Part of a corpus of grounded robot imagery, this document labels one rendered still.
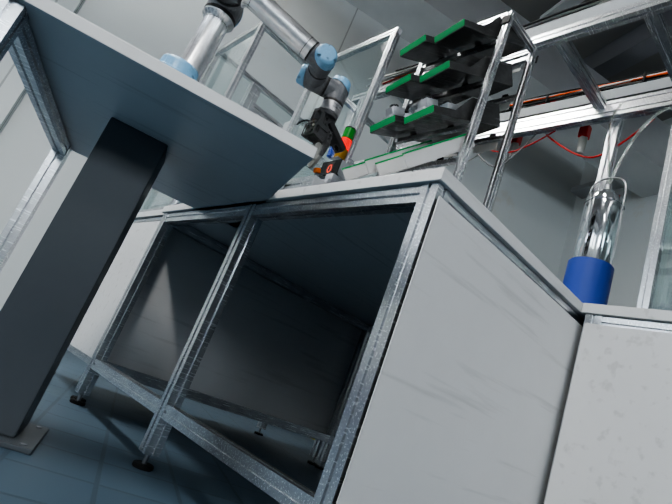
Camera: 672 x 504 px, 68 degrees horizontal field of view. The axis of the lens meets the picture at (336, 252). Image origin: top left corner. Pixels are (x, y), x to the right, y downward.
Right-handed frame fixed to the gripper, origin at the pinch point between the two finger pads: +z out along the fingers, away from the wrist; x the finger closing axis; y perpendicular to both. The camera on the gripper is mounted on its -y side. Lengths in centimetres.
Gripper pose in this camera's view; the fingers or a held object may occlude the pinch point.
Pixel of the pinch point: (312, 165)
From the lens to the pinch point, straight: 177.2
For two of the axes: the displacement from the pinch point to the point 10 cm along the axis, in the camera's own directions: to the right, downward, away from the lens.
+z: -3.5, 9.0, -2.8
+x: 6.5, 0.2, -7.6
